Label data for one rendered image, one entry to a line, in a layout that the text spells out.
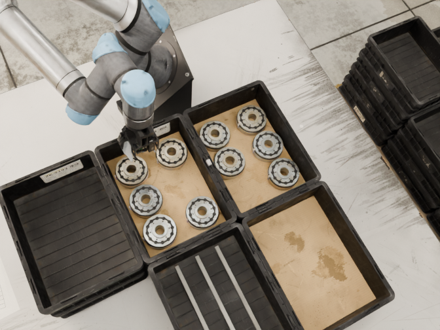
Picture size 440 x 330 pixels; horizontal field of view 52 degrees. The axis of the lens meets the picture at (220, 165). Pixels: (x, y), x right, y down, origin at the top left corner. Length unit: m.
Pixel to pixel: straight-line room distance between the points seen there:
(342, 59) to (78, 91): 2.00
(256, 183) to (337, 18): 1.77
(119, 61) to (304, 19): 2.03
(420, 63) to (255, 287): 1.43
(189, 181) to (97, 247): 0.35
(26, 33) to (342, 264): 1.11
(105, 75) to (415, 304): 1.23
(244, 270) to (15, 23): 0.92
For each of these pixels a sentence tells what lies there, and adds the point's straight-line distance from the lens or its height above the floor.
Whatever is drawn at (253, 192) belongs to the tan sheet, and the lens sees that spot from 1.49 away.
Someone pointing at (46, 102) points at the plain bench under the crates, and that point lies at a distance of 1.82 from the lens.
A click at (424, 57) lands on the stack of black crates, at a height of 0.49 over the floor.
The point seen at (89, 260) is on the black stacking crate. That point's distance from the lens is 1.44.
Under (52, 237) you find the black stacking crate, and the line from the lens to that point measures 1.49.
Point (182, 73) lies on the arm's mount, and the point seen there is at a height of 0.94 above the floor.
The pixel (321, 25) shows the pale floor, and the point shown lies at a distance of 3.00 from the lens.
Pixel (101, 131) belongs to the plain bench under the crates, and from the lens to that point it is 1.72.
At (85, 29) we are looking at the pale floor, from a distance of 2.89.
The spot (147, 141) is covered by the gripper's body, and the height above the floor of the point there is 1.16.
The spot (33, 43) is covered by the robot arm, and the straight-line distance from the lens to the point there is 1.22.
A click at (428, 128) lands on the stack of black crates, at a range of 2.37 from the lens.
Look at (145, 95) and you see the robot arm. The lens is 1.02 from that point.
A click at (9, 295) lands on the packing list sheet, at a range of 1.63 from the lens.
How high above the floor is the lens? 2.22
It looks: 68 degrees down
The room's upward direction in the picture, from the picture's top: 11 degrees clockwise
